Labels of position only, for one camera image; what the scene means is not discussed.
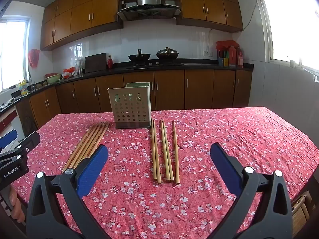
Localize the wooden chopsticks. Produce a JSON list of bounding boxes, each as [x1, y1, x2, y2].
[[61, 124, 99, 174]]

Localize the large red bottle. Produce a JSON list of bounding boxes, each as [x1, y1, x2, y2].
[[228, 46, 237, 67]]

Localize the black wok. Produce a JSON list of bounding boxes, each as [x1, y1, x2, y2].
[[128, 48, 151, 61]]

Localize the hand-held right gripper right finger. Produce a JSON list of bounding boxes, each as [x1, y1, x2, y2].
[[210, 143, 293, 239]]

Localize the person's left hand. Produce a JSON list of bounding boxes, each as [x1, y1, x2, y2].
[[9, 186, 26, 226]]

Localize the light bamboo chopstick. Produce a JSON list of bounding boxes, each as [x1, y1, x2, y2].
[[159, 119, 170, 182], [172, 121, 180, 185], [151, 118, 159, 183], [153, 120, 162, 185], [162, 119, 175, 182]]

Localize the window above sink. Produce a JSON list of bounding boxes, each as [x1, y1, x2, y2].
[[0, 15, 32, 92]]

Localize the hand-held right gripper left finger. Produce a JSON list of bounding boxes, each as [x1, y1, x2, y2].
[[26, 144, 109, 239]]

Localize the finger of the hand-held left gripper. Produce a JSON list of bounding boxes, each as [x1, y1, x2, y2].
[[0, 129, 18, 155], [0, 131, 41, 165]]

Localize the clear glass jar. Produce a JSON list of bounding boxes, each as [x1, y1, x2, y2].
[[76, 58, 86, 75]]

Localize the red and white packages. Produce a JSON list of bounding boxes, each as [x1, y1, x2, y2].
[[62, 67, 78, 79]]

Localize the large bright window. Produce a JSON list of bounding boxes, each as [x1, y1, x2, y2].
[[254, 0, 319, 74]]

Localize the gas stove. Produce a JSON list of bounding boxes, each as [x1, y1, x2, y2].
[[126, 60, 183, 69]]

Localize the colourful condiment box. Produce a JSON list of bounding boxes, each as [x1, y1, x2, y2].
[[218, 50, 230, 67]]

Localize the red floral tablecloth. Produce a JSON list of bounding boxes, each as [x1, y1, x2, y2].
[[11, 107, 319, 239]]

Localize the red bag over bottles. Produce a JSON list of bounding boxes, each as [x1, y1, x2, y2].
[[216, 40, 240, 53]]

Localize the pot with lid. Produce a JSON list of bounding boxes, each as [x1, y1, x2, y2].
[[156, 47, 179, 59]]

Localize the green basin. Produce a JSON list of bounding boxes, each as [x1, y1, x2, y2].
[[45, 73, 62, 84]]

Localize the beige perforated utensil holder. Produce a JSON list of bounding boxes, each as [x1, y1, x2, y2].
[[107, 82, 152, 129]]

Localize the black kitchen countertop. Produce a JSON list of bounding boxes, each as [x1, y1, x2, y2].
[[0, 59, 254, 115]]

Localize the white and red cabinet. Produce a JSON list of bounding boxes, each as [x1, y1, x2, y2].
[[0, 105, 23, 140]]

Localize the row of wooden wall cabinets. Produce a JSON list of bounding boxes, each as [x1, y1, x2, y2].
[[40, 0, 243, 51]]

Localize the wooden chair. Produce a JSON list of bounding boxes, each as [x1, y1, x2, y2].
[[291, 190, 312, 238]]

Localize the dark cutting board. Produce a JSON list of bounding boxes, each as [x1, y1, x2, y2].
[[85, 53, 107, 73]]

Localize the row of wooden base cabinets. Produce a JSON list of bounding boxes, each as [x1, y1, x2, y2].
[[16, 69, 253, 130]]

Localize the dark brown chopstick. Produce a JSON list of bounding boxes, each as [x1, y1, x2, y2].
[[83, 121, 111, 160], [70, 123, 104, 170], [75, 122, 107, 168], [65, 123, 102, 172]]

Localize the red bag on wall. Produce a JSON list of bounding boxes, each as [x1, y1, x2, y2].
[[28, 49, 40, 68]]

